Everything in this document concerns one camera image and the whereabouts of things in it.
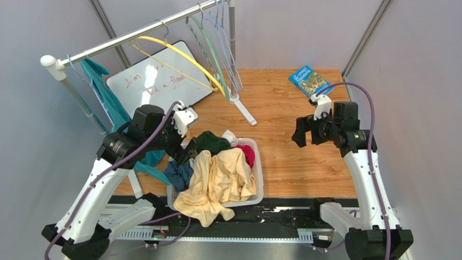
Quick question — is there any teal t shirt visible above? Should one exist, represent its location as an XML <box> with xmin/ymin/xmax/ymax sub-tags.
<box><xmin>80</xmin><ymin>59</ymin><xmax>171</xmax><ymax>185</ymax></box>

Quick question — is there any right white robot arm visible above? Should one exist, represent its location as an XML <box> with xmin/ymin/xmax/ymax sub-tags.
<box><xmin>292</xmin><ymin>101</ymin><xmax>414</xmax><ymax>259</ymax></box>

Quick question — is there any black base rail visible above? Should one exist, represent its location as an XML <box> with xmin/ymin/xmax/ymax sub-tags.
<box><xmin>118</xmin><ymin>197</ymin><xmax>344</xmax><ymax>251</ymax></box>

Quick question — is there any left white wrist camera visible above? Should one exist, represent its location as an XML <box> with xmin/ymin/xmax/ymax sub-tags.
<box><xmin>173</xmin><ymin>101</ymin><xmax>199</xmax><ymax>138</ymax></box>

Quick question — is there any blue hanger holding teal shirt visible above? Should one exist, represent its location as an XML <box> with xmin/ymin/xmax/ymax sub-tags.
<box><xmin>67</xmin><ymin>54</ymin><xmax>113</xmax><ymax>123</ymax></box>

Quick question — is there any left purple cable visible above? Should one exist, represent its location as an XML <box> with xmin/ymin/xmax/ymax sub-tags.
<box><xmin>44</xmin><ymin>100</ymin><xmax>183</xmax><ymax>260</ymax></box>

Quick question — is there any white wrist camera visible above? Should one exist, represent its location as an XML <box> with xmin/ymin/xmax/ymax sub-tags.
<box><xmin>310</xmin><ymin>94</ymin><xmax>332</xmax><ymax>120</ymax></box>
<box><xmin>173</xmin><ymin>101</ymin><xmax>199</xmax><ymax>138</ymax></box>

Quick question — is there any blue garment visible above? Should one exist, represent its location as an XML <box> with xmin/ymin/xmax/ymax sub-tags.
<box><xmin>163</xmin><ymin>160</ymin><xmax>194</xmax><ymax>192</ymax></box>

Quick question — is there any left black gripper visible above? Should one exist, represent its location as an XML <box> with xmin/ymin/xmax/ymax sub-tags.
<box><xmin>145</xmin><ymin>110</ymin><xmax>198</xmax><ymax>165</ymax></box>

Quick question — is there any yellow plastic hanger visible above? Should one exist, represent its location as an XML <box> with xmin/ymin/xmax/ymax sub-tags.
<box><xmin>124</xmin><ymin>33</ymin><xmax>229</xmax><ymax>101</ymax></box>

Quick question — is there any dark green garment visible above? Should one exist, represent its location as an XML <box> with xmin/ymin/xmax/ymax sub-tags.
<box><xmin>195</xmin><ymin>131</ymin><xmax>232</xmax><ymax>156</ymax></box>

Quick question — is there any white laundry basket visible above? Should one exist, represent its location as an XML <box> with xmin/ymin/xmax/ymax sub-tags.
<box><xmin>166</xmin><ymin>138</ymin><xmax>265</xmax><ymax>211</ymax></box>

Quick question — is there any whiteboard with red writing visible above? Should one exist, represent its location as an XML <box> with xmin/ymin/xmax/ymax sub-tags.
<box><xmin>106</xmin><ymin>58</ymin><xmax>213</xmax><ymax>117</ymax></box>

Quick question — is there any white garment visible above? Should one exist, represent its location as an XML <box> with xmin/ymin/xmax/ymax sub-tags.
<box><xmin>221</xmin><ymin>130</ymin><xmax>239</xmax><ymax>147</ymax></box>

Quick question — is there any red garment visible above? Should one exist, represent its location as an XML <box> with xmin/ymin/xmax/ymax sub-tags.
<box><xmin>235</xmin><ymin>145</ymin><xmax>256</xmax><ymax>168</ymax></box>

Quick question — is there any metal clothes rack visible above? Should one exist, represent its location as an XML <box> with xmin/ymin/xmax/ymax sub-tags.
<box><xmin>40</xmin><ymin>0</ymin><xmax>258</xmax><ymax>199</ymax></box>

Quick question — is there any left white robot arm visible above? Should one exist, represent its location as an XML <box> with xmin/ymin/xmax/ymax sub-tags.
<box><xmin>42</xmin><ymin>101</ymin><xmax>198</xmax><ymax>259</ymax></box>

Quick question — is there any green plastic hanger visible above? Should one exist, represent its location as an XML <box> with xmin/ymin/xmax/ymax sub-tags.
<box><xmin>185</xmin><ymin>16</ymin><xmax>230</xmax><ymax>101</ymax></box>

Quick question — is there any pale yellow t shirt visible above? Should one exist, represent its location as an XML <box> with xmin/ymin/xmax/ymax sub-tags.
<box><xmin>174</xmin><ymin>148</ymin><xmax>257</xmax><ymax>228</ymax></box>

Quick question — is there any blue illustrated book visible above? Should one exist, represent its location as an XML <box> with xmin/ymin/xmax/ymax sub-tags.
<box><xmin>288</xmin><ymin>66</ymin><xmax>331</xmax><ymax>98</ymax></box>

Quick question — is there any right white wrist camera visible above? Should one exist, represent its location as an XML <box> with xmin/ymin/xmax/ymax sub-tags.
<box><xmin>310</xmin><ymin>94</ymin><xmax>332</xmax><ymax>120</ymax></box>

